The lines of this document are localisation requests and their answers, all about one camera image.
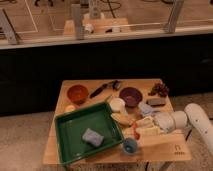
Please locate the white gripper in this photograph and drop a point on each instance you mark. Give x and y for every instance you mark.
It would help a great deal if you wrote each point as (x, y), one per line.
(163, 120)

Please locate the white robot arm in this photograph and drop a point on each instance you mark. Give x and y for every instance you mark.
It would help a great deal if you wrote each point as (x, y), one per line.
(193, 114)

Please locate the blue plastic cup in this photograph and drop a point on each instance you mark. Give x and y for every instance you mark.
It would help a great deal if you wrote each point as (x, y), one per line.
(130, 146)

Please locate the white cup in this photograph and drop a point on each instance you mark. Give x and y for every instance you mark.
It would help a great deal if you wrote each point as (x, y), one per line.
(117, 105)

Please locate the wooden table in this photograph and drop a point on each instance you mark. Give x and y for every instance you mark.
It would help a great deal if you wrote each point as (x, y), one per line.
(166, 147)

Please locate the light blue crumpled cloth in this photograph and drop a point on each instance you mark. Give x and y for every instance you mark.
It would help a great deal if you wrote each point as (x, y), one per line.
(146, 109)

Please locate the grey rectangular block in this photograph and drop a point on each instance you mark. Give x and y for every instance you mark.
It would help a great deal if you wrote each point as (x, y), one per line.
(156, 101)

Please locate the yellow banana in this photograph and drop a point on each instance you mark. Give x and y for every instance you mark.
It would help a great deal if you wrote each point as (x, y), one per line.
(122, 119)

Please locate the purple bowl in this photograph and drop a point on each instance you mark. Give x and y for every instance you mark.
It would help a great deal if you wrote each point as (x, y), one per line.
(131, 96)

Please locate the dark red grapes bunch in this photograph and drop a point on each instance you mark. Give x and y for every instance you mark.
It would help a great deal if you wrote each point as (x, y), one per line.
(159, 89)

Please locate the grey blue sponge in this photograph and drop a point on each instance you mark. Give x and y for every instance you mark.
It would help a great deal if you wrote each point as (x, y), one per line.
(92, 137)

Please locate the green plastic tray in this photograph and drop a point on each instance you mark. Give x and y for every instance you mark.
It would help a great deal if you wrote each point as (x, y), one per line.
(70, 128)

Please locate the orange bowl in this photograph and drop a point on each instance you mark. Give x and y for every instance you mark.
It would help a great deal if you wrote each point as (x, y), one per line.
(77, 94)

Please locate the small yellow round object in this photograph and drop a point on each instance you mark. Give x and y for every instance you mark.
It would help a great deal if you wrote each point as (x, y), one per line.
(70, 108)

